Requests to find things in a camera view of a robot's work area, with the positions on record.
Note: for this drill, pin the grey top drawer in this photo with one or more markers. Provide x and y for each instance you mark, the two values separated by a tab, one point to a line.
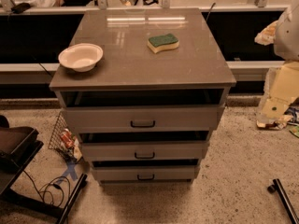
142	118

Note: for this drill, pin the grey drawer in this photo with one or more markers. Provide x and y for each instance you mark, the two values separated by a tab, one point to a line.
144	151
145	173
142	118

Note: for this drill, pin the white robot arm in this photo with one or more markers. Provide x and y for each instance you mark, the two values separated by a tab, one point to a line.
282	82

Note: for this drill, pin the grey middle drawer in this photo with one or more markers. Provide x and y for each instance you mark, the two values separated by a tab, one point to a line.
144	151

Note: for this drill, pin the grey bottom drawer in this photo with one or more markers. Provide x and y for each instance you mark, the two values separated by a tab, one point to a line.
145	173

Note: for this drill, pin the green yellow sponge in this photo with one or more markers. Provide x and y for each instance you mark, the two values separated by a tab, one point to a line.
162	43

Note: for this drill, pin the white bowl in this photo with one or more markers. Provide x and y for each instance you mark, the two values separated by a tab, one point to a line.
81	57

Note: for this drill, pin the red soda can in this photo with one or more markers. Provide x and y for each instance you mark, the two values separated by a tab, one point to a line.
66	138

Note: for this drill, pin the black metal leg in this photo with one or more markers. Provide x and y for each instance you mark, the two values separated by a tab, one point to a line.
276	186

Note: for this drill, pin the black small object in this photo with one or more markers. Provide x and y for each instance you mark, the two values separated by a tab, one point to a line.
20	8

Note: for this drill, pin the wire mesh basket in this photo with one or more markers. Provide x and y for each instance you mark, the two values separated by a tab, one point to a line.
56	144

